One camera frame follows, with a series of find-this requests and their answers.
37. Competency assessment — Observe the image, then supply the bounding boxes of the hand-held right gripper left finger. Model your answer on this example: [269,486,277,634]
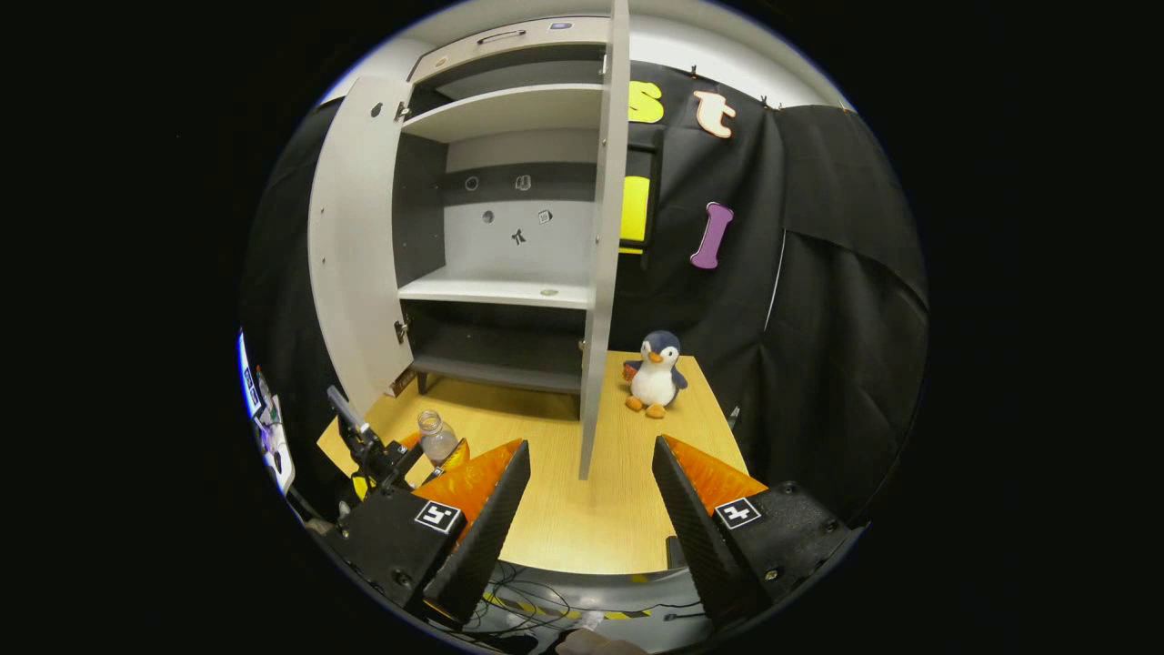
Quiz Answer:
[326,439,533,629]

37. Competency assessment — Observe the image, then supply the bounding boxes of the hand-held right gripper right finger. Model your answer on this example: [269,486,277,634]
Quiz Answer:
[651,435,865,629]

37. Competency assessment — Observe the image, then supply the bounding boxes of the clear plastic bottle red label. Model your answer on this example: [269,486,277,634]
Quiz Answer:
[417,409,460,467]

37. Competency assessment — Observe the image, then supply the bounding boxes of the gray cabinet door checkered sticker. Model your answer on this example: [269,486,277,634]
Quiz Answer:
[307,75,415,419]

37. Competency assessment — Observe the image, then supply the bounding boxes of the gray cabinet door cube stickers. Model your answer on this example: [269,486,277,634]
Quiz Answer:
[578,0,631,481]

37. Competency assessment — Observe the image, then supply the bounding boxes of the dark gray cabinet shelf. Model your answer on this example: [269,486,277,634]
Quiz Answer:
[411,350,585,395]

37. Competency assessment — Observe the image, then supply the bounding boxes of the white cabinet shelf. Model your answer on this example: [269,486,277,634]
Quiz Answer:
[401,84,606,144]
[397,266,597,310]

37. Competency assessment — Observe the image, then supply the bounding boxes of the gray cabinet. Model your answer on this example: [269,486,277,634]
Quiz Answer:
[393,14,630,397]

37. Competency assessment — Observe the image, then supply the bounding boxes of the gray cabinet drawer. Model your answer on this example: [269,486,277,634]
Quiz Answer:
[407,16,612,83]

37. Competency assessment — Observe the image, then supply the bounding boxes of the yellow black floor tape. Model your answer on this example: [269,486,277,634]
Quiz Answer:
[482,591,657,624]

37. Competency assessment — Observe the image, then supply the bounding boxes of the computer monitor screen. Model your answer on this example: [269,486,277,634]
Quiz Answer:
[238,332,296,497]

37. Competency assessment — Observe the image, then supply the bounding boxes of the penguin plush toy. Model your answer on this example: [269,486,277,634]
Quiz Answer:
[622,330,689,419]

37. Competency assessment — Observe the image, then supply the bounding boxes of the black backdrop cloth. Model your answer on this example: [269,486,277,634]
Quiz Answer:
[241,59,930,529]

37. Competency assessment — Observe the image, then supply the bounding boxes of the black floor cables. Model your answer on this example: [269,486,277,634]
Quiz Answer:
[473,562,710,642]

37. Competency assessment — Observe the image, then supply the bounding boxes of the black door handle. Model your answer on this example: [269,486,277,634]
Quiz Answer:
[637,127,667,271]

